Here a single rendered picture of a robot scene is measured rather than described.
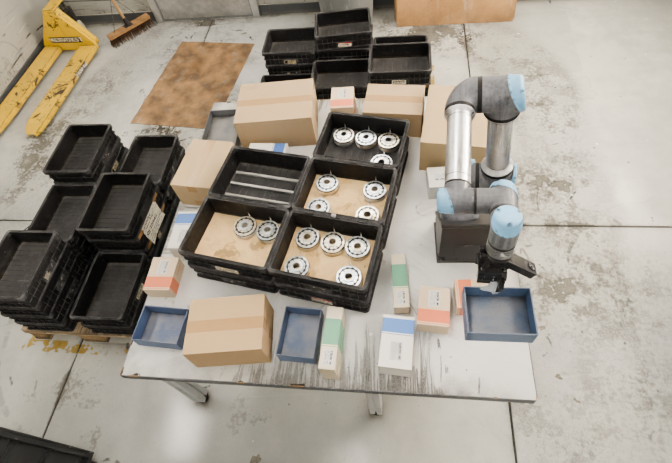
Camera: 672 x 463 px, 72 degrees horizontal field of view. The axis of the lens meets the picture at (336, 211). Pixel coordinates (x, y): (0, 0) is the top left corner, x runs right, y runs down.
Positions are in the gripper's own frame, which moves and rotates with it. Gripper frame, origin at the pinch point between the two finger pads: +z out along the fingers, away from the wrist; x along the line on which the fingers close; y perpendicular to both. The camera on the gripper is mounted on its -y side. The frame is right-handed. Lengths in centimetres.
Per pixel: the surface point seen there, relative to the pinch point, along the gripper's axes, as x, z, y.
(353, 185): -66, 21, 53
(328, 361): 14, 32, 55
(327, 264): -25, 26, 60
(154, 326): 0, 41, 133
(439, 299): -15.1, 32.7, 14.8
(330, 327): 1, 30, 56
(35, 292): -21, 56, 212
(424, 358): 5.1, 42.7, 20.2
